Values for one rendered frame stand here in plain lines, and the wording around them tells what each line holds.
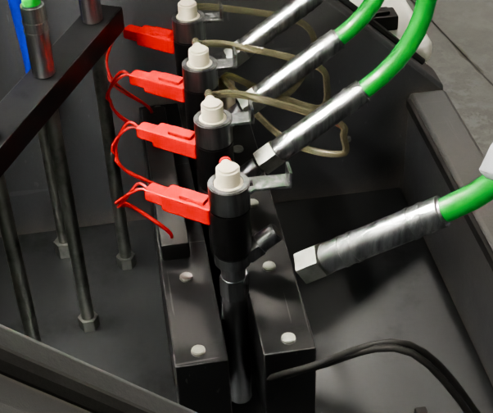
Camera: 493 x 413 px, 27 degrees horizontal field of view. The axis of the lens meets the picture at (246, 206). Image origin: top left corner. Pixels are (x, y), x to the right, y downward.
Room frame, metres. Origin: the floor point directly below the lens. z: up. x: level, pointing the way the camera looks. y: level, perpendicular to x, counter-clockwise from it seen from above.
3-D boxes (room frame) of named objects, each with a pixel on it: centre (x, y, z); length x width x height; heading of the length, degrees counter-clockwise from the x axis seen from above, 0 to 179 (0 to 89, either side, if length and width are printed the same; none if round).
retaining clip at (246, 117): (0.63, 0.01, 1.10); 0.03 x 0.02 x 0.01; 97
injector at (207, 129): (0.63, 0.01, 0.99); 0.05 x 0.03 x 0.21; 97
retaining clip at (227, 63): (0.71, 0.02, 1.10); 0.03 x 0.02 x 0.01; 97
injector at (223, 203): (0.55, 0.00, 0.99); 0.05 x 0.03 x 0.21; 97
